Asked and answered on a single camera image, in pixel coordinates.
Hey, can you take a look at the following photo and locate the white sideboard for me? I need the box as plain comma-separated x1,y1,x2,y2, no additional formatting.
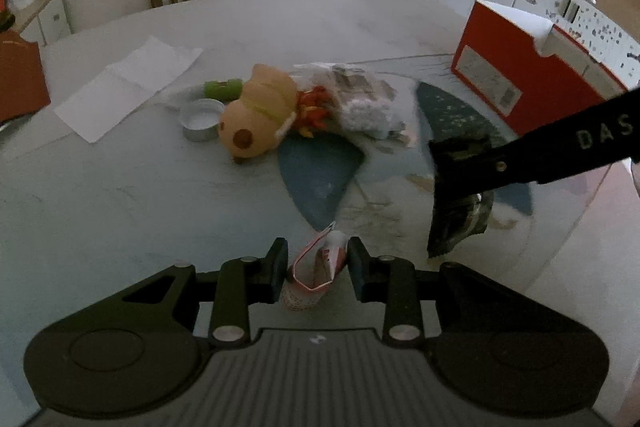
10,0,74,48

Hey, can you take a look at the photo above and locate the pink white small packet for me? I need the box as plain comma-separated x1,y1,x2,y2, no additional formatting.
282,223,349,314

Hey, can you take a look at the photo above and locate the dark snack packet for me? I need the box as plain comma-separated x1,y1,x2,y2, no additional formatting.
427,138,496,259

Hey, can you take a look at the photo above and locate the round silver tin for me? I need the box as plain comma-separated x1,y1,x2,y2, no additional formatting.
180,98,226,143

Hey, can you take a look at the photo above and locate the round patterned table mat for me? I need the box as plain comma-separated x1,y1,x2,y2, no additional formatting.
165,54,538,259

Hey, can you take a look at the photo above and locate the white paper sheet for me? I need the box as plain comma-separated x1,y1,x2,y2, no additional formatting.
54,36,204,144

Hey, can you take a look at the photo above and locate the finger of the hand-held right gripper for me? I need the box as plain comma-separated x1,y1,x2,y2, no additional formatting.
429,134,540,198

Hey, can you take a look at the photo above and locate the clear snack packet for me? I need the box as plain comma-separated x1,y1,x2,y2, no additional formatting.
292,63,399,118

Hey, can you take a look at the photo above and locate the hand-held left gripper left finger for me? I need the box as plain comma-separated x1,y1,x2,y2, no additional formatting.
117,237,290,349

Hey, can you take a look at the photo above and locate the red cardboard box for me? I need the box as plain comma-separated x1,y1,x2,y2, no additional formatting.
451,0,640,138

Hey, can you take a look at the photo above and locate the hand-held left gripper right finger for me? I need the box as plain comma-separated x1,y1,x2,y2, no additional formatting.
347,236,517,349

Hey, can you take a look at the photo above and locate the green white tube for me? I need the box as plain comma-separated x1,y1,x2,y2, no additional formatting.
204,78,245,100

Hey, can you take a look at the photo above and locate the tan plush toy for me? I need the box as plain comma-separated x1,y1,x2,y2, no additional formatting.
218,63,332,164

